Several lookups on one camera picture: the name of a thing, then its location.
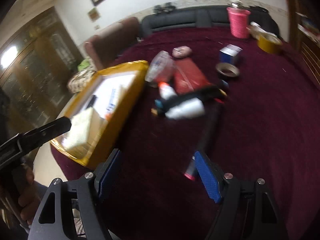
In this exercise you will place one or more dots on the small wall sticker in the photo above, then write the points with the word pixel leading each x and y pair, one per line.
pixel 93 13

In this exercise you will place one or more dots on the clear plastic bag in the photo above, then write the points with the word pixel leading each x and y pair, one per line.
pixel 160 65

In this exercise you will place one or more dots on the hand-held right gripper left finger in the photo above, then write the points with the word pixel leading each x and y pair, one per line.
pixel 110 175

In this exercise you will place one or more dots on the person's left hand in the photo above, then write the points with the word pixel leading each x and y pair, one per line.
pixel 25 200

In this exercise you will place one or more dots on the yellow tape roll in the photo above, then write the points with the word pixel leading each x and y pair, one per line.
pixel 268 43

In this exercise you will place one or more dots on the wooden glass cabinet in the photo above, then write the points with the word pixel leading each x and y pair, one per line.
pixel 32 65

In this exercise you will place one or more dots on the white plastic bottle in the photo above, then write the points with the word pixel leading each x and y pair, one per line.
pixel 185 108

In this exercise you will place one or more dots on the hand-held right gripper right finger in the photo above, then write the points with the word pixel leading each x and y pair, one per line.
pixel 207 177

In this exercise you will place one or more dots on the white crumpled packet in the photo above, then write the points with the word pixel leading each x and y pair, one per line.
pixel 257 28

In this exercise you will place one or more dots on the brown tape roll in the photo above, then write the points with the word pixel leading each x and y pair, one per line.
pixel 228 71

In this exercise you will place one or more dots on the floral patterned box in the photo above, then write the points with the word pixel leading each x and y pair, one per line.
pixel 80 81

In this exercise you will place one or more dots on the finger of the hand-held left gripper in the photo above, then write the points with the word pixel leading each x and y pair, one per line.
pixel 50 128

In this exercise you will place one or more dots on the pink marker pen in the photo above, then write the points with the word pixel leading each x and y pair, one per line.
pixel 190 170

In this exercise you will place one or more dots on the green bag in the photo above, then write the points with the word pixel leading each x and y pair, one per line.
pixel 84 64

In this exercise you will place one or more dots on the small pink pouch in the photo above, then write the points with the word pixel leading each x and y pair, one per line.
pixel 182 51

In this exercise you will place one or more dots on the maroon tablecloth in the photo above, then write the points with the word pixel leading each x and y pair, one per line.
pixel 262 130

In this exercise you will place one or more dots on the yellow cardboard box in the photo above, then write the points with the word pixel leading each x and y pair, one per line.
pixel 117 120

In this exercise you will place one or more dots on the cream small box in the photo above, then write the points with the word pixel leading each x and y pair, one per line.
pixel 78 127

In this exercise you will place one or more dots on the dark grey sofa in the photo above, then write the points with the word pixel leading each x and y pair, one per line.
pixel 187 18

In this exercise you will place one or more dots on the white paper box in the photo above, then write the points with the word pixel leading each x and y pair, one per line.
pixel 115 90

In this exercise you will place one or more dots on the brown chair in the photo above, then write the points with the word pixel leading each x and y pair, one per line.
pixel 110 42

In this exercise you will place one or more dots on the blue and white box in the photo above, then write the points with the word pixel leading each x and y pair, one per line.
pixel 230 53

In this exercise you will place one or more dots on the white orange-capped glue bottle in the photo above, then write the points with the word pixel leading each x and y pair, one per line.
pixel 167 92

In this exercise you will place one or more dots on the wooden side furniture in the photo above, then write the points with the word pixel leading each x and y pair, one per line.
pixel 308 45

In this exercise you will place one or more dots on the pink woven basket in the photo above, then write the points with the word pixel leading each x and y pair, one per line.
pixel 238 22

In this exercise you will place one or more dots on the red flat packet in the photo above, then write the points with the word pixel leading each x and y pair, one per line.
pixel 190 76

